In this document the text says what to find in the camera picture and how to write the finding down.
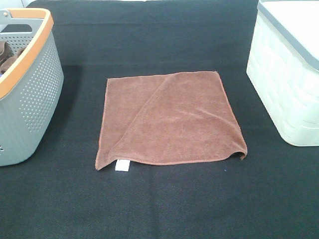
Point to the black table cloth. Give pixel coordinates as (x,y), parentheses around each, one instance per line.
(58,194)

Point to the brown towels inside grey basket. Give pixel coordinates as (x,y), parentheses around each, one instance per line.
(6,57)

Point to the grey perforated basket orange rim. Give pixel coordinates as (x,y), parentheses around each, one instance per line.
(31,87)

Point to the brown microfibre towel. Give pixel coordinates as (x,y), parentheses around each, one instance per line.
(168,119)

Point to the white plastic basket grey rim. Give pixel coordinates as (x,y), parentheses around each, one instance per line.
(283,66)

